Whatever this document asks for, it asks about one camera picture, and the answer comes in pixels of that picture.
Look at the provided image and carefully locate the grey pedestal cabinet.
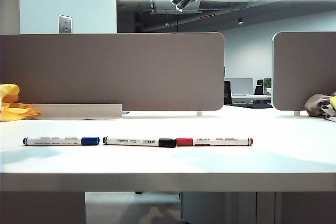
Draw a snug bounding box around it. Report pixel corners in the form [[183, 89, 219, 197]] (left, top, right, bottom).
[[180, 191, 276, 224]]

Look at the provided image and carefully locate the brown desk divider panel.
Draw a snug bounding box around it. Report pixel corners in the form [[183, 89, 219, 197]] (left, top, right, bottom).
[[0, 32, 226, 116], [271, 30, 336, 116]]

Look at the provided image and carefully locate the black office chair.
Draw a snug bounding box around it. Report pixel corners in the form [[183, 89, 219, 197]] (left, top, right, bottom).
[[254, 79, 265, 95], [224, 80, 233, 105]]

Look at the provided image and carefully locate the beige desk shelf box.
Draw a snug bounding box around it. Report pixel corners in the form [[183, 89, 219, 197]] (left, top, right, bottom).
[[30, 103, 123, 120]]

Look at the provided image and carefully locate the metal wall switch plate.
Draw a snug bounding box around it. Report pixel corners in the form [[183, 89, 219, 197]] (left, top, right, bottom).
[[58, 14, 74, 34]]

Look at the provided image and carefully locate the yellow cloth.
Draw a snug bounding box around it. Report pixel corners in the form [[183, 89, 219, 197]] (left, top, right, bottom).
[[0, 83, 41, 122]]

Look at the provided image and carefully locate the beige desk leg panel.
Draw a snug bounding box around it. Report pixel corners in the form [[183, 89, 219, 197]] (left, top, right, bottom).
[[275, 191, 336, 224], [0, 191, 86, 224]]

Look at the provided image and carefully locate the green potted plant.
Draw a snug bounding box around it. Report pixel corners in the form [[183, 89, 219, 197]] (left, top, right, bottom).
[[262, 77, 273, 96]]

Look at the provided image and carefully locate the white background partition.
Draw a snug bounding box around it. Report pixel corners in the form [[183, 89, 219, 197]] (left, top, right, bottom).
[[225, 77, 254, 96]]

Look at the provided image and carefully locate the black cap whiteboard marker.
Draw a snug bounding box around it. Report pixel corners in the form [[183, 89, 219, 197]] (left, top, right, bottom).
[[102, 136, 177, 148]]

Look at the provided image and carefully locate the blue cap whiteboard marker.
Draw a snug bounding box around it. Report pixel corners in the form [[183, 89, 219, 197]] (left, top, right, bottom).
[[22, 136, 100, 146]]

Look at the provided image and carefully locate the brown fabric bag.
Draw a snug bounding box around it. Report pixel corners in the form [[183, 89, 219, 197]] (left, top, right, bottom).
[[304, 91, 336, 117]]

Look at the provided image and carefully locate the white background desk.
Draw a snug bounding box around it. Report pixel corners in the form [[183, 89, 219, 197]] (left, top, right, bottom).
[[230, 94, 273, 104]]

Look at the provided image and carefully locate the red cap whiteboard marker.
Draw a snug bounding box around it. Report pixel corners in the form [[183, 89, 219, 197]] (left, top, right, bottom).
[[175, 137, 254, 147]]

